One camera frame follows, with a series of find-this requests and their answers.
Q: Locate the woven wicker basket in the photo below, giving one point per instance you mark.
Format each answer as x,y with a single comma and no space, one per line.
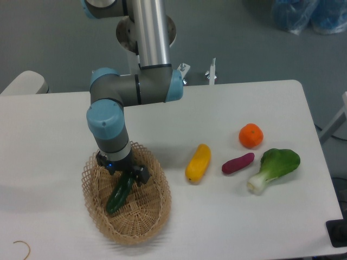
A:
146,209

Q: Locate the white chair armrest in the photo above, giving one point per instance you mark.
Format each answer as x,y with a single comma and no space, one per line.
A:
27,83

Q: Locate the green cucumber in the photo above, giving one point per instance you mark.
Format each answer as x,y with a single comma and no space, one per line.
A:
120,193

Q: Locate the orange tangerine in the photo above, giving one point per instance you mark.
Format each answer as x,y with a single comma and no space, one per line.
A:
250,135

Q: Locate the blue plastic bag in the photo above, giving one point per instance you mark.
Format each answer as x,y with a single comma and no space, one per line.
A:
326,17

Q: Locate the white metal frame bracket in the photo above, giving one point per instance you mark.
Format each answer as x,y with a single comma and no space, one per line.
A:
210,75

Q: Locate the black device at edge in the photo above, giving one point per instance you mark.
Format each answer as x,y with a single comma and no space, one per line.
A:
337,232

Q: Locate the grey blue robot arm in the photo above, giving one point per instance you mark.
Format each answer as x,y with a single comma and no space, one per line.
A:
156,81

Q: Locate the purple sweet potato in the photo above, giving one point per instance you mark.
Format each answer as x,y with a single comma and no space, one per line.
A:
237,164

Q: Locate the green bok choy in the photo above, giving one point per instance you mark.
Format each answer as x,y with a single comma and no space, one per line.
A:
275,163

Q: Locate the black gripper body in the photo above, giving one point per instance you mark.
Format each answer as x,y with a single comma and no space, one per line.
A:
124,164

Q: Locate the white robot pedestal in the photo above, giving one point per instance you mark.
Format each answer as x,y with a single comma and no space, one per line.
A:
126,36

